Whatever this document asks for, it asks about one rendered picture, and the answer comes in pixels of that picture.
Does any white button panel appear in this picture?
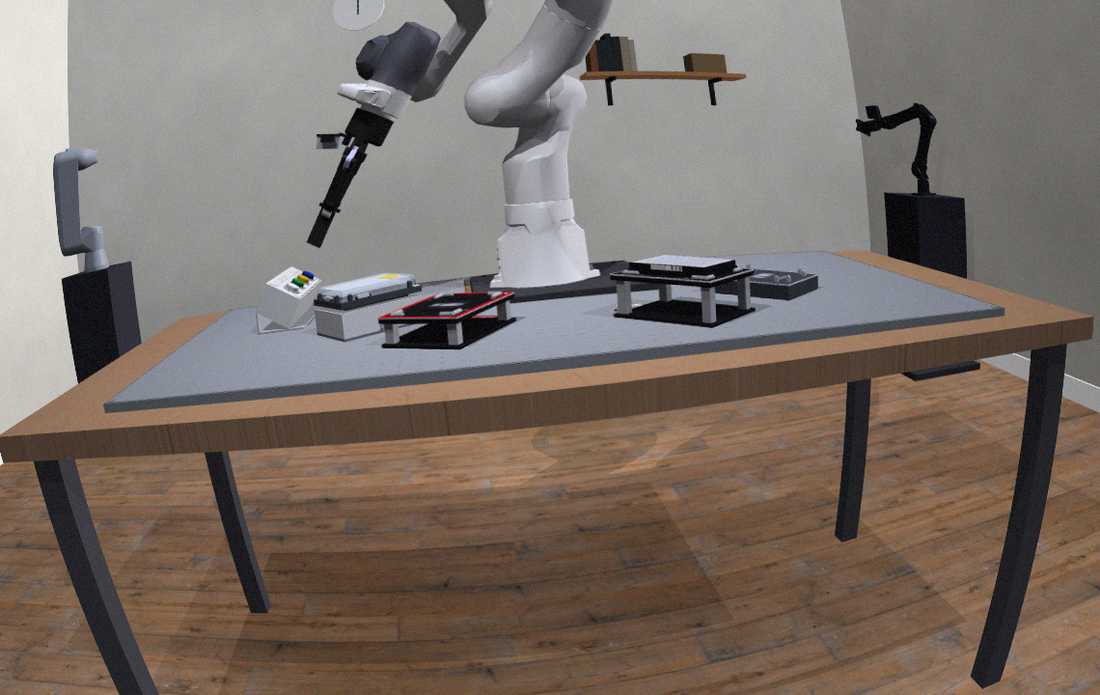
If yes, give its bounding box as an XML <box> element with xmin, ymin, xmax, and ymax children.
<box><xmin>256</xmin><ymin>267</ymin><xmax>322</xmax><ymax>335</ymax></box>

